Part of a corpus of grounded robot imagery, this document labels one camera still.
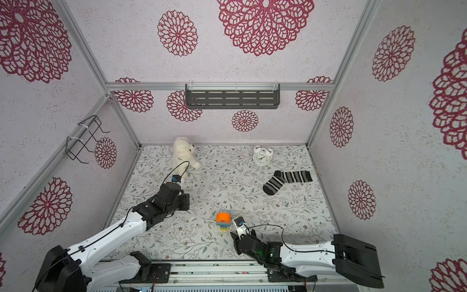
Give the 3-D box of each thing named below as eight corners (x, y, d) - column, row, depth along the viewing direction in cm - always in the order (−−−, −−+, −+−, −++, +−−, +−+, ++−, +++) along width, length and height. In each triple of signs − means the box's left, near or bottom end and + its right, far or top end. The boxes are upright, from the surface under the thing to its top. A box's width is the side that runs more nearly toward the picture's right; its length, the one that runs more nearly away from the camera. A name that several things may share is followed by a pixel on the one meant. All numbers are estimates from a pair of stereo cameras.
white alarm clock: (251, 164, 114) (253, 149, 104) (253, 159, 116) (255, 145, 106) (268, 168, 111) (272, 154, 101) (270, 163, 114) (273, 149, 104)
